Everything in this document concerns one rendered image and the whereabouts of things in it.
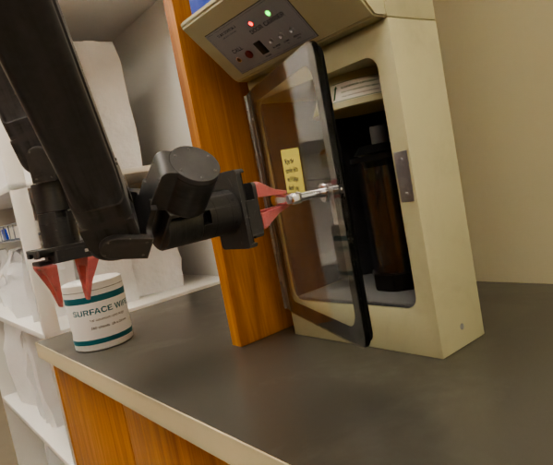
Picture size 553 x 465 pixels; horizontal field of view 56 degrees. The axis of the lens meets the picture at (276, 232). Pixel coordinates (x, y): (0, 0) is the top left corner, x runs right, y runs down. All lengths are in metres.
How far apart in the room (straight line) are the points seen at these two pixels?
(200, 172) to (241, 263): 0.43
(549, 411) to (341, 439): 0.22
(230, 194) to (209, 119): 0.33
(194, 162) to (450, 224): 0.39
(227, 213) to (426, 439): 0.34
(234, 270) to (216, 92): 0.33
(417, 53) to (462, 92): 0.41
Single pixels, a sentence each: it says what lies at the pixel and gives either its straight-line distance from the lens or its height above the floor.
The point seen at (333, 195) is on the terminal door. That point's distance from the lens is 0.67.
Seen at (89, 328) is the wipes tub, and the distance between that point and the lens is 1.21.
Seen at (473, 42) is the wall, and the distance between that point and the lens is 1.18.
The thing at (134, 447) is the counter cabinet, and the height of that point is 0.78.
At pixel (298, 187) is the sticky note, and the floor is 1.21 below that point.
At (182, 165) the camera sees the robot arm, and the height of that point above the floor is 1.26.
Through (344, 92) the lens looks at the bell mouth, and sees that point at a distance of 0.83.
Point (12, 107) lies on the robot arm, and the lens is 0.88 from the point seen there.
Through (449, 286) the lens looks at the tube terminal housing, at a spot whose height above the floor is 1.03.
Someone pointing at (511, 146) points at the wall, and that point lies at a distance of 1.14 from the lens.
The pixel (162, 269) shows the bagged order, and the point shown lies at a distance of 1.91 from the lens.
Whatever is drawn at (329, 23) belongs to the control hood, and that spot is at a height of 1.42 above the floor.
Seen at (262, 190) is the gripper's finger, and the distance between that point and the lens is 0.68.
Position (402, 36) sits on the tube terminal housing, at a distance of 0.77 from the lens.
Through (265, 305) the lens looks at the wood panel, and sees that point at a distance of 1.01.
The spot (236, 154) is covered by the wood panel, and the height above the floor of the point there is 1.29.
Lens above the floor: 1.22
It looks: 5 degrees down
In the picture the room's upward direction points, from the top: 11 degrees counter-clockwise
